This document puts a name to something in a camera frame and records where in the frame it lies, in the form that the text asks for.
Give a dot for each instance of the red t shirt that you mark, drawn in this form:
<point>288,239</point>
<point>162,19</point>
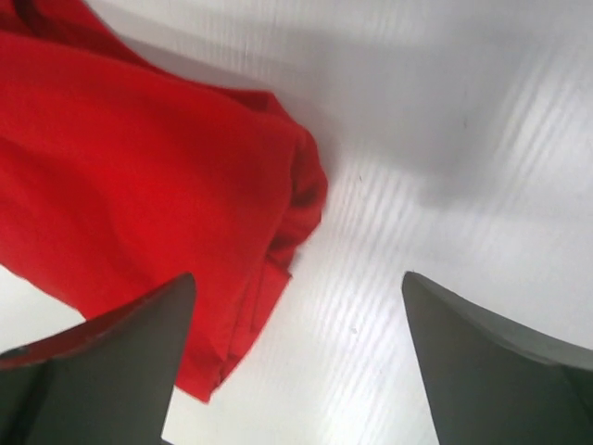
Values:
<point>117,176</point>

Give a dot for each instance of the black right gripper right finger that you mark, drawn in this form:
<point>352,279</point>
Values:
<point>490,380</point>

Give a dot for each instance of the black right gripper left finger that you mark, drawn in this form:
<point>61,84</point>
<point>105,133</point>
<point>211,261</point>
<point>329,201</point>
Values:
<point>108,380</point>

